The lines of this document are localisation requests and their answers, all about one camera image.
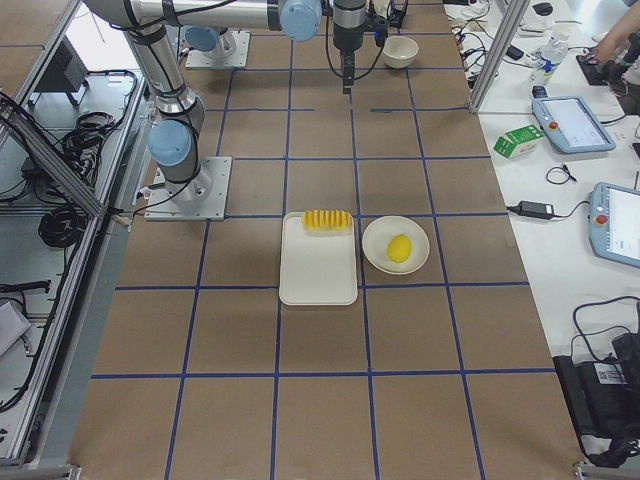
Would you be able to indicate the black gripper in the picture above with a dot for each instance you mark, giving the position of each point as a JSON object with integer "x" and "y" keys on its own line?
{"x": 345, "y": 39}

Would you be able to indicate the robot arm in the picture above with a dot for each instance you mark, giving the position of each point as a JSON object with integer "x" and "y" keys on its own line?
{"x": 173, "y": 142}
{"x": 212, "y": 41}

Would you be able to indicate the person forearm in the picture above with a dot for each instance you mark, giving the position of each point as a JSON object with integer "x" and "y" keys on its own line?
{"x": 628, "y": 24}

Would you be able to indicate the cream round plate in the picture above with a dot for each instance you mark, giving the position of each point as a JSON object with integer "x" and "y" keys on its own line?
{"x": 378, "y": 234}

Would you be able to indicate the white bowl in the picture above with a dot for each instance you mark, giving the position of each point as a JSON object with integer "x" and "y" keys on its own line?
{"x": 399, "y": 52}

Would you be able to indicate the black dish rack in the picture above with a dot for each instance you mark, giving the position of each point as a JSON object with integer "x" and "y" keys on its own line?
{"x": 393, "y": 11}

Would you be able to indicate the green white carton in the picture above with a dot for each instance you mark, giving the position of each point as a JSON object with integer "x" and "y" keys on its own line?
{"x": 519, "y": 141}

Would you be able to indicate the yellow toy lemon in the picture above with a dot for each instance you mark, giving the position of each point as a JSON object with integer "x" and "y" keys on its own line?
{"x": 399, "y": 248}

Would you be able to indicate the clear plastic bottle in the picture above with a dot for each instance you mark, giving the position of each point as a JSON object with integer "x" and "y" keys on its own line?
{"x": 546, "y": 59}

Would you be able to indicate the white rectangular tray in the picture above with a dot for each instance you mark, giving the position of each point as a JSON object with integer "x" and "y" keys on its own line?
{"x": 317, "y": 268}

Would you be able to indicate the blue teach pendant far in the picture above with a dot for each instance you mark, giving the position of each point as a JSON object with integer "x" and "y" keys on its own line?
{"x": 570, "y": 125}

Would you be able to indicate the blue teach pendant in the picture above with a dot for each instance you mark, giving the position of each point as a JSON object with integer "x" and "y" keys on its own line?
{"x": 614, "y": 223}
{"x": 570, "y": 125}

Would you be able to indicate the black power adapter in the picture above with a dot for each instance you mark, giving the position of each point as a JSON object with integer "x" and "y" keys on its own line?
{"x": 536, "y": 210}

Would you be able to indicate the blue teach pendant near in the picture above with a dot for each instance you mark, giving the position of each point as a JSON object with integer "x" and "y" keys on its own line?
{"x": 614, "y": 223}

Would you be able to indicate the black equipment case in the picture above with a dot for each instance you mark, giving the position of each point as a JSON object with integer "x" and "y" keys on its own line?
{"x": 603, "y": 399}

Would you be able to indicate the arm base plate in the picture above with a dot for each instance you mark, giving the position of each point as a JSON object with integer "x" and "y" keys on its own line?
{"x": 237, "y": 60}
{"x": 204, "y": 198}

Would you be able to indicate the aluminium frame post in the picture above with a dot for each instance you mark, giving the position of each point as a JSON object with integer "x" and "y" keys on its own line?
{"x": 504, "y": 35}

